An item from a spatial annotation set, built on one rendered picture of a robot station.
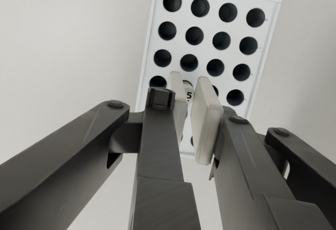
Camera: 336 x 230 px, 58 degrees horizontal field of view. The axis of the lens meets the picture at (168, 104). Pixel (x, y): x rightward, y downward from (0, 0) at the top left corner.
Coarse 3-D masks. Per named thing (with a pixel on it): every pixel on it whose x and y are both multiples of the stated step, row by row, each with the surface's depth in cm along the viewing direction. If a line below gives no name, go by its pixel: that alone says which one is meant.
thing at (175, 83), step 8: (176, 72) 20; (168, 80) 20; (176, 80) 17; (168, 88) 18; (176, 88) 16; (176, 96) 14; (184, 96) 14; (176, 104) 14; (184, 104) 14; (176, 112) 14; (184, 112) 14; (176, 120) 14; (184, 120) 14; (176, 128) 14
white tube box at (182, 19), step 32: (160, 0) 20; (192, 0) 20; (224, 0) 20; (256, 0) 20; (160, 32) 24; (192, 32) 24; (224, 32) 22; (256, 32) 21; (160, 64) 22; (192, 64) 24; (224, 64) 21; (256, 64) 21; (224, 96) 22
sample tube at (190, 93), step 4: (184, 80) 22; (184, 84) 21; (188, 84) 21; (184, 88) 20; (188, 88) 20; (192, 88) 20; (188, 92) 20; (192, 92) 20; (188, 96) 20; (192, 96) 20; (188, 100) 20; (192, 100) 20
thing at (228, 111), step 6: (228, 108) 17; (228, 114) 16; (234, 114) 16; (222, 120) 15; (222, 132) 13; (216, 138) 14; (222, 138) 13; (264, 138) 13; (216, 144) 14; (222, 144) 13; (264, 144) 12; (216, 150) 14; (270, 150) 12; (216, 156) 14; (270, 156) 13; (276, 156) 12; (282, 156) 12; (276, 162) 12; (282, 162) 12; (282, 168) 13; (282, 174) 13
